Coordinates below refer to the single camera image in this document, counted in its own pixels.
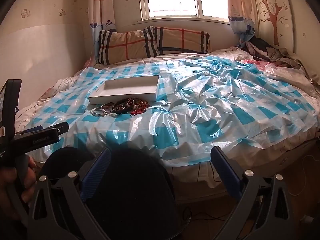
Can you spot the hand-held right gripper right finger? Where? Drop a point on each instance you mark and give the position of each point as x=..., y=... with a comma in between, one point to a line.
x=223, y=171

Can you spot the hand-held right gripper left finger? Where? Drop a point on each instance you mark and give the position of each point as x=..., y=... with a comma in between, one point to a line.
x=98, y=170

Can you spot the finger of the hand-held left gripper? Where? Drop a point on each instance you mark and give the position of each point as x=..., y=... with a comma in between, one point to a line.
x=35, y=129
x=60, y=130

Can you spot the white shallow cardboard box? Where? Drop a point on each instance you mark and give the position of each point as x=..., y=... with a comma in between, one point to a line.
x=120, y=95

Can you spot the person's left hand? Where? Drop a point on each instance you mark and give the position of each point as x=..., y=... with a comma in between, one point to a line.
x=30, y=175

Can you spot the bed with pale bedding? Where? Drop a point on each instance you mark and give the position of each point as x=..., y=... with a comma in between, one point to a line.
x=195, y=172

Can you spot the black round seat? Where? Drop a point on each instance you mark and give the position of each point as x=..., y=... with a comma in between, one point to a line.
x=135, y=192

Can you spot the silver bangle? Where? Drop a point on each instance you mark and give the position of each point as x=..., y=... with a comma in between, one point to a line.
x=105, y=113

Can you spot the white board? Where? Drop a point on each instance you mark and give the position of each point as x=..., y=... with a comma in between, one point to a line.
x=42, y=62

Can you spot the blue checked plastic sheet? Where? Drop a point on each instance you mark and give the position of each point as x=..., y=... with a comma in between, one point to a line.
x=212, y=100

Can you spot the plaid pillow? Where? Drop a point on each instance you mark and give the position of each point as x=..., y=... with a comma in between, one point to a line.
x=120, y=45
x=182, y=40

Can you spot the pile of clothes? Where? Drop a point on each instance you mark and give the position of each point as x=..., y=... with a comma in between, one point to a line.
x=270, y=52

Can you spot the patterned curtain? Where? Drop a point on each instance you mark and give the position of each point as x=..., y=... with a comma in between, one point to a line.
x=240, y=10
x=101, y=5

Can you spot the tree wall sticker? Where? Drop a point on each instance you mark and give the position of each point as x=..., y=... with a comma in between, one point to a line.
x=275, y=17

